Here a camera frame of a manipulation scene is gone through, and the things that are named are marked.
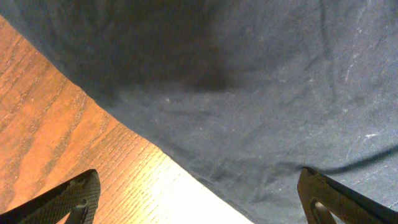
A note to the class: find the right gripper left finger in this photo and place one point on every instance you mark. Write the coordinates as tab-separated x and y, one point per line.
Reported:
77	199

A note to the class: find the navy blue shorts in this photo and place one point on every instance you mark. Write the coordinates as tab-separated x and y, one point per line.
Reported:
240	94

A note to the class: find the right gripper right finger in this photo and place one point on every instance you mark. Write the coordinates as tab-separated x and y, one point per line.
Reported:
323	199

